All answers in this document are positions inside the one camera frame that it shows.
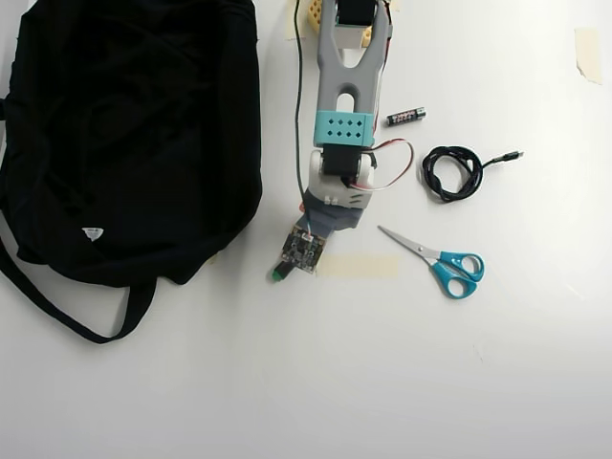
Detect white and navy gripper body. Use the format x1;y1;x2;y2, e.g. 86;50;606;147
295;180;375;242

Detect black fabric bag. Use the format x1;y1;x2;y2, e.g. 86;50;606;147
0;0;265;344

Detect long beige masking tape strip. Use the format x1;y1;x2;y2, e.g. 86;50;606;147
318;254;400;280

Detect black AA battery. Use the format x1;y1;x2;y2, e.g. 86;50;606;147
383;106;426;129

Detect torn beige masking tape strip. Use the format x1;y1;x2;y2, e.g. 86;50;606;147
573;27;604;86

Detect bare camera circuit board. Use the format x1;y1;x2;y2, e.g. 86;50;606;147
280;226;330;276

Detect coiled black USB cable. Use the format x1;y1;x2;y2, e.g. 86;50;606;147
420;145;526;205

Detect thin black camera cable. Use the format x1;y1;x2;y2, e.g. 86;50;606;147
293;0;313;229

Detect blue-handled scissors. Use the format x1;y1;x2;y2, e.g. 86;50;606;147
377;224;486;300

